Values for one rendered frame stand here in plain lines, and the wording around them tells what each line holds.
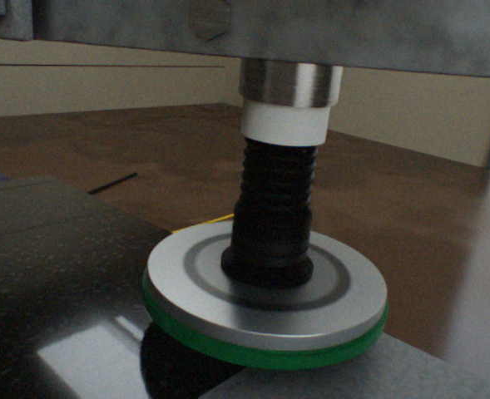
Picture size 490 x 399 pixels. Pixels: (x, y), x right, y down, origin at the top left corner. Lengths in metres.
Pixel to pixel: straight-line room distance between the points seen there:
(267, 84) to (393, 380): 0.26
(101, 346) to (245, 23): 0.28
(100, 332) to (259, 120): 0.23
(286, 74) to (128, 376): 0.26
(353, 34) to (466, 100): 5.06
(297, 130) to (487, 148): 5.00
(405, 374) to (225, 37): 0.30
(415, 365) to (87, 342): 0.28
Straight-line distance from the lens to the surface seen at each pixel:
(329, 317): 0.40
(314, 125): 0.39
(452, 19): 0.35
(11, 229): 0.67
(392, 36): 0.35
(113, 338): 0.46
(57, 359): 0.44
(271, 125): 0.39
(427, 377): 0.47
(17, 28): 0.40
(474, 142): 5.40
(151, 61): 6.40
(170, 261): 0.46
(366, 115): 5.86
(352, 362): 0.46
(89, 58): 5.94
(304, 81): 0.38
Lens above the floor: 1.13
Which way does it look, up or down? 19 degrees down
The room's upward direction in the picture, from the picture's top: 6 degrees clockwise
